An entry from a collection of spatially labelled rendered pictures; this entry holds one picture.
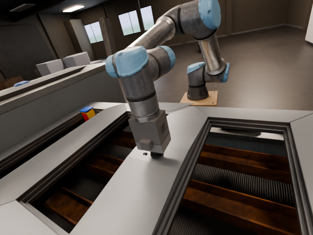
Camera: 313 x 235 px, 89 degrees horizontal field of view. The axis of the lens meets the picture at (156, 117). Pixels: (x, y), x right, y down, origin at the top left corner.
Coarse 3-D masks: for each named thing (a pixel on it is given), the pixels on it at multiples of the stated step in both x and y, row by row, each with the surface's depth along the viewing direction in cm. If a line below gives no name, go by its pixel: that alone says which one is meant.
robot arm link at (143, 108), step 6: (156, 96) 40; (132, 102) 38; (138, 102) 37; (144, 102) 37; (150, 102) 38; (156, 102) 40; (132, 108) 39; (138, 108) 38; (144, 108) 38; (150, 108) 39; (156, 108) 40; (138, 114) 39; (144, 114) 39; (150, 114) 40
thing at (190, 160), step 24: (72, 120) 97; (120, 120) 84; (216, 120) 66; (240, 120) 61; (96, 144) 72; (192, 144) 54; (288, 144) 49; (0, 168) 70; (192, 168) 49; (168, 216) 37; (312, 216) 30
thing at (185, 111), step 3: (177, 111) 76; (180, 111) 75; (183, 111) 74; (186, 111) 74; (189, 111) 73; (192, 111) 73; (195, 111) 72; (198, 111) 72; (201, 111) 71; (183, 114) 72; (186, 114) 72; (189, 114) 71; (192, 114) 70; (195, 114) 70; (198, 114) 69; (201, 114) 69; (204, 114) 68
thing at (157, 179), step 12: (120, 168) 48; (132, 168) 47; (144, 168) 46; (156, 168) 44; (168, 168) 44; (120, 180) 44; (132, 180) 43; (144, 180) 42; (156, 180) 41; (168, 180) 41; (156, 192) 39; (168, 192) 38
